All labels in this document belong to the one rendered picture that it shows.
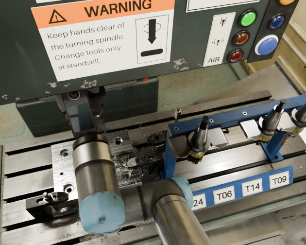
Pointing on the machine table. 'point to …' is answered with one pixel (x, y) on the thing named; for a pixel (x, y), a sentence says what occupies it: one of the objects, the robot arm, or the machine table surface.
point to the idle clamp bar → (157, 140)
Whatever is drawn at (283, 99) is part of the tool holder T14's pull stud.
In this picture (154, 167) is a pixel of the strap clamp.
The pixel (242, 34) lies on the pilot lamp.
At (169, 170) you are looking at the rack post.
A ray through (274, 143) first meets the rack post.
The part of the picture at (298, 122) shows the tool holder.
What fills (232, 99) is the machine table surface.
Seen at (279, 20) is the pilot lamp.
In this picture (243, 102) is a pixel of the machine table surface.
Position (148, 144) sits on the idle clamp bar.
